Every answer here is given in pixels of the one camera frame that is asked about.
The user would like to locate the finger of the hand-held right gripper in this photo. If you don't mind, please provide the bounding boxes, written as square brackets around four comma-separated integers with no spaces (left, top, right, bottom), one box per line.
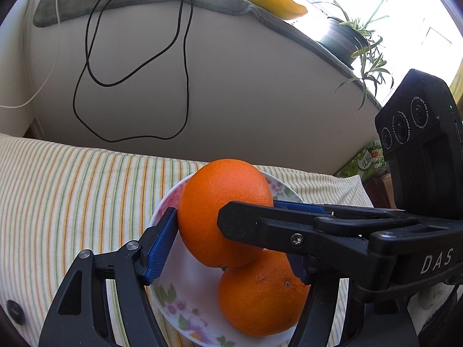
[273,200,416,237]
[218,201,370,279]

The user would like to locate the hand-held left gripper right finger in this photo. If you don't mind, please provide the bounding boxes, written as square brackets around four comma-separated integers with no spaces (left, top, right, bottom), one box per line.
[287,255,422,347]

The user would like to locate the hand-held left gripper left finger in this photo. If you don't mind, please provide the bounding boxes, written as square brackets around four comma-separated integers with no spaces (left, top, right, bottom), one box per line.
[38,208,178,347]

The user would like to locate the white floral plate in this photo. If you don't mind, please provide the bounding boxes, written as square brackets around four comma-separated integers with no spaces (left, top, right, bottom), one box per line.
[148,168,312,347]

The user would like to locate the large spotted orange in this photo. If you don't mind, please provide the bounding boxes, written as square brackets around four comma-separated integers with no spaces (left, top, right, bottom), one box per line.
[218,249,311,337]

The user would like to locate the smooth orange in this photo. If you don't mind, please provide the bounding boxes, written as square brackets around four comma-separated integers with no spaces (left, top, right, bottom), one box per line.
[177,158,274,269]

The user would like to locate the person's right forearm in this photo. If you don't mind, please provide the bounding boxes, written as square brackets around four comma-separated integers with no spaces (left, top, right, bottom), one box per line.
[409,284,463,347]

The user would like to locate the green printed carton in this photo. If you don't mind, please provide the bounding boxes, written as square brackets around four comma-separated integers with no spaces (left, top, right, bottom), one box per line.
[335,139,389,181]

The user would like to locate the striped cloth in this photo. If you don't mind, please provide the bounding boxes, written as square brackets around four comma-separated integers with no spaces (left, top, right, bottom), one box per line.
[0,133,375,347]

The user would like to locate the potted green plant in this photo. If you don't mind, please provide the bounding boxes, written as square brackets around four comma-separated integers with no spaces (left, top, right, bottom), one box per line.
[306,0,395,111]

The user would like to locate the black round knob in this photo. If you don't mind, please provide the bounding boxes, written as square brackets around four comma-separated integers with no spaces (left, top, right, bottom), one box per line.
[7,299,27,325]

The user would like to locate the black cable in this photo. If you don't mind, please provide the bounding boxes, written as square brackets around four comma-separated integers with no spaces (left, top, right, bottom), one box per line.
[72,0,194,142]

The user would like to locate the white cable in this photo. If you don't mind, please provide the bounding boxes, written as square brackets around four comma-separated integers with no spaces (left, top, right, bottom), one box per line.
[0,0,62,109]

